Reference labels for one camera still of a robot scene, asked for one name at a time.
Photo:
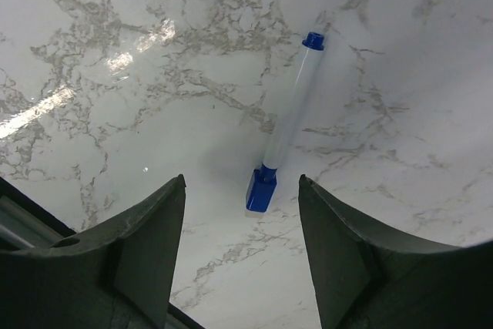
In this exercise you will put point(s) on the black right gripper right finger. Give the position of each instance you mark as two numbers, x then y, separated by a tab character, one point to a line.
367	274

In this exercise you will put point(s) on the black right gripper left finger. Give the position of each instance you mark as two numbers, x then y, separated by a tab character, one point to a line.
117	274

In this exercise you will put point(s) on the blue capped white marker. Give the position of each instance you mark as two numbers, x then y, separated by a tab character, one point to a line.
293	90

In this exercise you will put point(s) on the aluminium frame rail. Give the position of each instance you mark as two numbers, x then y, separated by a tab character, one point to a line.
25	224

